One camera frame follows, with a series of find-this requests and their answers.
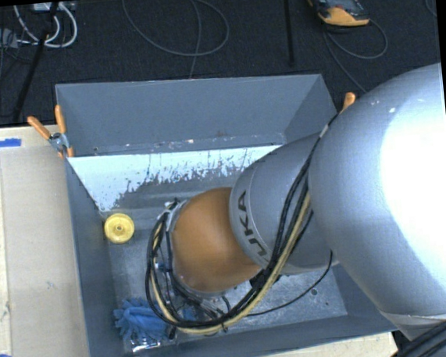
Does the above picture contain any pale wood flat board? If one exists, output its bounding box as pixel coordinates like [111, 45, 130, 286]
[0, 142, 90, 357]

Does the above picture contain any blue shaggy cloth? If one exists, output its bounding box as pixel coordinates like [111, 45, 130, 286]
[110, 291, 201, 347]

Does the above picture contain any yellow round disc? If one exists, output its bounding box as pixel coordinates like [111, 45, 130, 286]
[102, 211, 137, 246]

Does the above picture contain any grey metal bin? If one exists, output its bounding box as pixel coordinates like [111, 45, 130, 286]
[53, 53, 402, 357]

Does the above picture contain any black cylinder on white bracket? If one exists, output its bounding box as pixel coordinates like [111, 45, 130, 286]
[163, 197, 184, 219]

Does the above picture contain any clear plastic packet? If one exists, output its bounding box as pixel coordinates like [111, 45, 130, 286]
[129, 335, 165, 355]

